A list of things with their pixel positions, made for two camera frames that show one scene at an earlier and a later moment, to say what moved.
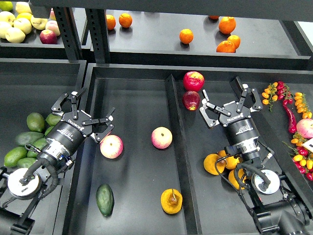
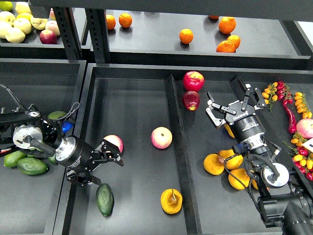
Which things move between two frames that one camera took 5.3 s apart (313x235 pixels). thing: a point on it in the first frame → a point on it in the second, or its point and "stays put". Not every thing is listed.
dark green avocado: (105, 199) stays put
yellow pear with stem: (171, 200) stays put
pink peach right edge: (304, 127) stays put
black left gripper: (70, 132) → (73, 152)
